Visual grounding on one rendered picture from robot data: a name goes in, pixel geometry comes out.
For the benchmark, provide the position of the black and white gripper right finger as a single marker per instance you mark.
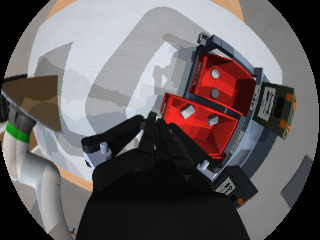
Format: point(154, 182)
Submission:
point(181, 166)

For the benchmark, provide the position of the grey steel disc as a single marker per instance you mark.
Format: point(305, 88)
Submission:
point(214, 73)

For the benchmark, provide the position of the black case with orange latches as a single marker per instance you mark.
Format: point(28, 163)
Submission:
point(233, 182)

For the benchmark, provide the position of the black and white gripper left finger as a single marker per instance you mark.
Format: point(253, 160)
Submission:
point(98, 148)

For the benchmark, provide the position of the dark grey metal shelf rack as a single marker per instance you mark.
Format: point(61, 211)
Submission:
point(255, 140)

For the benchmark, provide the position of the dark green case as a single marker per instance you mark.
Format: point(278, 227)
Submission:
point(275, 108)

